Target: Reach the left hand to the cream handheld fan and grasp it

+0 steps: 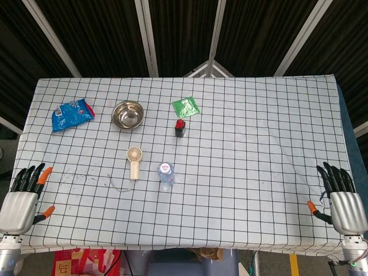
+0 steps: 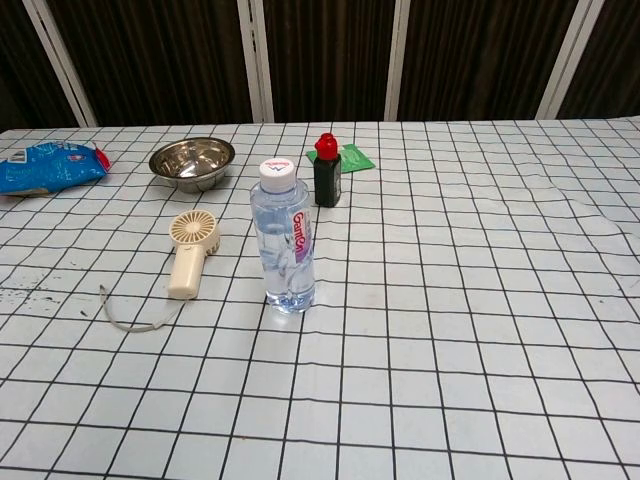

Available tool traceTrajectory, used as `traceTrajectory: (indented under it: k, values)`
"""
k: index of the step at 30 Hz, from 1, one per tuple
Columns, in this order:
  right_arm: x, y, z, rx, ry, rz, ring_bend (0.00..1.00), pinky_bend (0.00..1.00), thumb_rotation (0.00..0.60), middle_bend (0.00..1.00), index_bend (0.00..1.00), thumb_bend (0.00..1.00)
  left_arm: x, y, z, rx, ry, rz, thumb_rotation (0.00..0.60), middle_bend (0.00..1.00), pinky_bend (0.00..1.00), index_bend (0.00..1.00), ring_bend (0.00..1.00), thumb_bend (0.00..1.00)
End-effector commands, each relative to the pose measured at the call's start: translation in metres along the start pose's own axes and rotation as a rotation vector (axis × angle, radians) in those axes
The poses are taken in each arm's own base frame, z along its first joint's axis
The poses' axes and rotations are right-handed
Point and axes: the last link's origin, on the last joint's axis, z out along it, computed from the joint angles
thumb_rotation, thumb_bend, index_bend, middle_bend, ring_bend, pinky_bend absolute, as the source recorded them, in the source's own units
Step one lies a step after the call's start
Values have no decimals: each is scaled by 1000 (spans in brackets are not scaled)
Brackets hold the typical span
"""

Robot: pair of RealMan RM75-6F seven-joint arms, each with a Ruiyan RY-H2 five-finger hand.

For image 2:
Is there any white grid tablecloth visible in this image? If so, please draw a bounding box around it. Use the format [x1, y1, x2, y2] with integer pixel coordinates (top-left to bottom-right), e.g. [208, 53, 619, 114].
[0, 117, 640, 480]

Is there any cream handheld mini fan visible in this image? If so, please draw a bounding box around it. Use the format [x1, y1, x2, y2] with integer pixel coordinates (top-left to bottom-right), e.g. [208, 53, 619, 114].
[166, 209, 222, 301]

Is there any clear plastic water bottle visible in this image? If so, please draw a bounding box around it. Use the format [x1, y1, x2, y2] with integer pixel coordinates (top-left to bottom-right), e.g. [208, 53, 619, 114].
[249, 158, 317, 315]

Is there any dark bottle with red cap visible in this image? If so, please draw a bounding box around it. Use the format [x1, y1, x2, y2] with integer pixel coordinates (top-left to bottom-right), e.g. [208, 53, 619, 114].
[313, 132, 343, 208]

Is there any green flat packet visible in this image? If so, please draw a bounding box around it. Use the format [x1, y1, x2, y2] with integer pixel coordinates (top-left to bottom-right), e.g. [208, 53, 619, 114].
[306, 142, 377, 174]

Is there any stainless steel bowl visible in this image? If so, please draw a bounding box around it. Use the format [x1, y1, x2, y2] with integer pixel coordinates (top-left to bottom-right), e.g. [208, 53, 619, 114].
[148, 136, 236, 195]

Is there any blue snack bag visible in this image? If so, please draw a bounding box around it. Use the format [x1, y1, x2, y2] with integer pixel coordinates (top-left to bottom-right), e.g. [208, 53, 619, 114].
[0, 140, 111, 197]

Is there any white partition frame post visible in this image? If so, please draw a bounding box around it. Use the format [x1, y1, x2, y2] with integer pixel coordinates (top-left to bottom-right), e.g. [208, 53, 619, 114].
[383, 0, 413, 123]
[237, 0, 275, 124]
[536, 0, 597, 120]
[22, 0, 98, 128]

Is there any thin grey wrist strap cord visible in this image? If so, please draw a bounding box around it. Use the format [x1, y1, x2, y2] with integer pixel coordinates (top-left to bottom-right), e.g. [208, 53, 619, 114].
[98, 283, 180, 335]

